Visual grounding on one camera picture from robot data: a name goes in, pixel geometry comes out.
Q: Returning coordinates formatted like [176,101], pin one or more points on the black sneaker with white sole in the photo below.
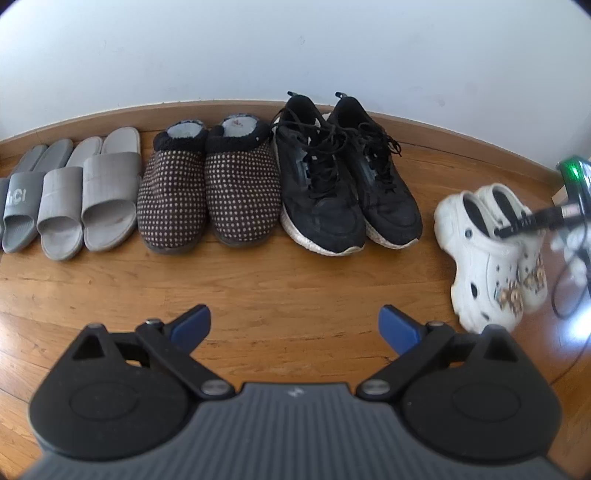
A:
[318,207]
[388,203]

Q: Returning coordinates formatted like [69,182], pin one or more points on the light grey open-toe slipper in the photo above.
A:
[111,184]
[60,198]

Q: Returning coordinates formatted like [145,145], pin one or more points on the brown dotted house slipper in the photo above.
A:
[240,194]
[171,207]

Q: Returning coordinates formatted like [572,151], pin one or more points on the white clog with charms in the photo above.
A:
[475,272]
[535,249]

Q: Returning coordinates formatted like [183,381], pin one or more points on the person's right forearm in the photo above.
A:
[567,240]

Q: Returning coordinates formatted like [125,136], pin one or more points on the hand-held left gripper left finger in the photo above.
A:
[191,325]

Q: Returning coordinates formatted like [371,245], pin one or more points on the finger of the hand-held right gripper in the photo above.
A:
[535,220]

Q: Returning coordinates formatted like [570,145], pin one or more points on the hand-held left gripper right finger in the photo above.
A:
[397,327]

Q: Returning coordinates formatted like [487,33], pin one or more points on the dark grey rubber slide slipper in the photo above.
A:
[30,159]
[23,198]

